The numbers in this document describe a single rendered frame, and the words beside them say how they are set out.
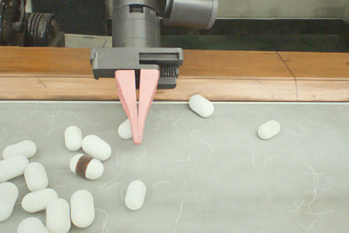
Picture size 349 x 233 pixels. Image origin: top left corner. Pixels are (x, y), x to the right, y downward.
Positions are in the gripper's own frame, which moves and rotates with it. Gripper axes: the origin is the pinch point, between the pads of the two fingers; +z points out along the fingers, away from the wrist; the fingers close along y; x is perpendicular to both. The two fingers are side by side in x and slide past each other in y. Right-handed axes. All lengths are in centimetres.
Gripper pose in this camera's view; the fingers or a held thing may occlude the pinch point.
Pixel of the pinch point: (137, 136)
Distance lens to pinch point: 42.4
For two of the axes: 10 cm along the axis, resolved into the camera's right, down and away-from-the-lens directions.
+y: 9.9, -0.1, 1.1
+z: 0.4, 9.6, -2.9
